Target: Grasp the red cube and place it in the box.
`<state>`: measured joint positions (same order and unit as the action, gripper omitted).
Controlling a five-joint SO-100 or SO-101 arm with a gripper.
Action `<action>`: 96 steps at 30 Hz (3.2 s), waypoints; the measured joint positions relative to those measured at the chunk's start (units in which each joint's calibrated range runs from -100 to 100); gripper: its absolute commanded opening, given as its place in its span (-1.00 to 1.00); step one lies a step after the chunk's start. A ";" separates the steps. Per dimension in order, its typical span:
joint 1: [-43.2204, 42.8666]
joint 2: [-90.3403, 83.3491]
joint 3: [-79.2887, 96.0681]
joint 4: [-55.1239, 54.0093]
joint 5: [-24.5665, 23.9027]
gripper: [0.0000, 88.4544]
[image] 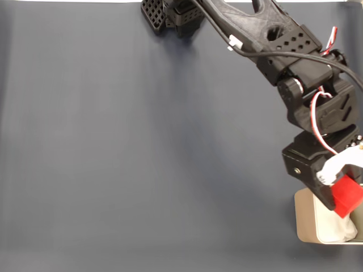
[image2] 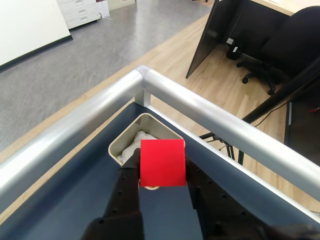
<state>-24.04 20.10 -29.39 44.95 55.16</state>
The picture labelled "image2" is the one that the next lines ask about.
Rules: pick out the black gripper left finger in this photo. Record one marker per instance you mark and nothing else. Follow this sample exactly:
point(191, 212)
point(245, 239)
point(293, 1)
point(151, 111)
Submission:
point(122, 197)

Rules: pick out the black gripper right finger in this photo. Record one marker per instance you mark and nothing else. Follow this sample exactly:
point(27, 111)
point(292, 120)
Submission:
point(220, 212)

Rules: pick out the red cube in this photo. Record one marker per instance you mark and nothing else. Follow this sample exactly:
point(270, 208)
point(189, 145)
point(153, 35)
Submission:
point(162, 162)

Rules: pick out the beige plastic box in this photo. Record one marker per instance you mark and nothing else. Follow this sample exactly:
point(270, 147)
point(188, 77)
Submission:
point(150, 122)

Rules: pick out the white crumpled cloth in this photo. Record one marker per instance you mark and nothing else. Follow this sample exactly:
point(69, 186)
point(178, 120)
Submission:
point(128, 151)

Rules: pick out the grey-blue table mat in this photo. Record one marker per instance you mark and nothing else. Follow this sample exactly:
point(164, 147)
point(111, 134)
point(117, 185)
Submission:
point(75, 187)

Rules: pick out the black cabinet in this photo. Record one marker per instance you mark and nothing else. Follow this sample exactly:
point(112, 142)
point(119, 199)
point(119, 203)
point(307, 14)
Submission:
point(305, 130)

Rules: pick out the black tripod stand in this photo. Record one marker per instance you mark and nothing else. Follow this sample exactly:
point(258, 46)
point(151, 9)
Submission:
point(275, 100)

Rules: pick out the small black device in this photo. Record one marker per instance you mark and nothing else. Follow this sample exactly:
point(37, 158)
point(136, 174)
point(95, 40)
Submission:
point(233, 51)

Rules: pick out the black desk with wooden top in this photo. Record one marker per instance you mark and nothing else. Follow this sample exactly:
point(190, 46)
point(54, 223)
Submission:
point(207, 37)

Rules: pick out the white drawer cabinet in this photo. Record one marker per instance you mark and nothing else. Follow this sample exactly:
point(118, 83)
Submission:
point(80, 12)

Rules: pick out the black office chair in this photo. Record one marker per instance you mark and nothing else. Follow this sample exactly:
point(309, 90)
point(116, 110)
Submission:
point(295, 37)

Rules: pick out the silver metal cart rail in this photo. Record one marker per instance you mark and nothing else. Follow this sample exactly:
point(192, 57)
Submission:
point(200, 105)

